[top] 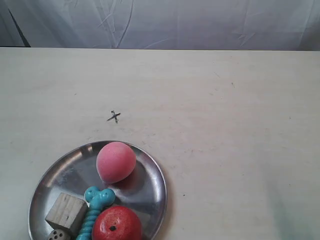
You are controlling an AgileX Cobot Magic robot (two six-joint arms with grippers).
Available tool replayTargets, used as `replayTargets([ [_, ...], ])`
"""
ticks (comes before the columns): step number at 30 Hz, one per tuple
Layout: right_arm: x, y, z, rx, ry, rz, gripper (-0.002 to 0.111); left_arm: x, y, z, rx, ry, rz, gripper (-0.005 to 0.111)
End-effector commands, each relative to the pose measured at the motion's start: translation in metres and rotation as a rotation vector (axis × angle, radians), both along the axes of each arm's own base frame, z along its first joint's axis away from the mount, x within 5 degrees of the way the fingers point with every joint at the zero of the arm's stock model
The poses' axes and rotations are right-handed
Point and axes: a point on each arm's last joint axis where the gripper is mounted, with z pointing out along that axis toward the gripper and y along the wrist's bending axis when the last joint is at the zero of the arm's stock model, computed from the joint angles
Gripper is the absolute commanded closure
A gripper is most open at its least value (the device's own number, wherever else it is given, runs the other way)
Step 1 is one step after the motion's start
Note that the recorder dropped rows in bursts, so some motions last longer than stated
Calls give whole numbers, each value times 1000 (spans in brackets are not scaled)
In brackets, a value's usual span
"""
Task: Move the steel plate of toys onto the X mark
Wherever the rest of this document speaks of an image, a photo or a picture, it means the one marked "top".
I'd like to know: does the turquoise bone toy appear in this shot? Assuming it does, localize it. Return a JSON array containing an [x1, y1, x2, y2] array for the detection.
[[76, 186, 116, 240]]

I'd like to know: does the red apple toy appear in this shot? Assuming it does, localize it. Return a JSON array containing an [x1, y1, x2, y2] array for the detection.
[[91, 206, 142, 240]]

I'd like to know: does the small wooden die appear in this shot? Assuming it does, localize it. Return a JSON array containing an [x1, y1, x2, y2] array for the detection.
[[47, 229, 71, 240]]

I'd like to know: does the round metal plate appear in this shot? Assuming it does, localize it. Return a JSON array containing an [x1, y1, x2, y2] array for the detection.
[[28, 140, 168, 240]]

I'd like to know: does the pink peach toy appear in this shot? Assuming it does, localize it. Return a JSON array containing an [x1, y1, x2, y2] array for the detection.
[[96, 141, 137, 184]]

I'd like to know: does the plain wooden cube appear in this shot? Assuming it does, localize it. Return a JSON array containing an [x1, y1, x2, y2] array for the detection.
[[45, 192, 88, 237]]

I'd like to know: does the white backdrop cloth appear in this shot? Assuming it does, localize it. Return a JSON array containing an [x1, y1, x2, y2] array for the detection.
[[0, 0, 320, 51]]

